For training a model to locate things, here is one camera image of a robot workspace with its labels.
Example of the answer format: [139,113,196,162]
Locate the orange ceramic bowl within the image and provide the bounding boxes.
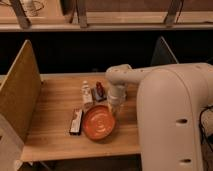
[82,105,116,141]

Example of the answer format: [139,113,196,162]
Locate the red bottle on blue pack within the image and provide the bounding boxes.
[93,82,106,102]

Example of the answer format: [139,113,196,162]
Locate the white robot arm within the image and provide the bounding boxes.
[105,63,213,171]

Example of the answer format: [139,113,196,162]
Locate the black cables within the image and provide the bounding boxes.
[198,106,213,151]

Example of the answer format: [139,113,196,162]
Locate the white tube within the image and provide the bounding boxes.
[81,81,93,109]

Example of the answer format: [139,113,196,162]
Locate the white cup on shelf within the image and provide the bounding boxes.
[23,0,37,17]

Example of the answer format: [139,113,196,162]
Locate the black rectangular bar package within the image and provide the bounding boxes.
[69,108,84,135]

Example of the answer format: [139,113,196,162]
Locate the right dark side panel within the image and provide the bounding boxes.
[150,36,179,66]

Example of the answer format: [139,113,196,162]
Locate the upper wooden shelf frame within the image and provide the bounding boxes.
[0,0,213,32]

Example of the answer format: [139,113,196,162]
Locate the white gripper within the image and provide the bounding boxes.
[107,84,126,115]

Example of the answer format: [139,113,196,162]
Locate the left wooden side panel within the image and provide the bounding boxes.
[0,40,41,142]

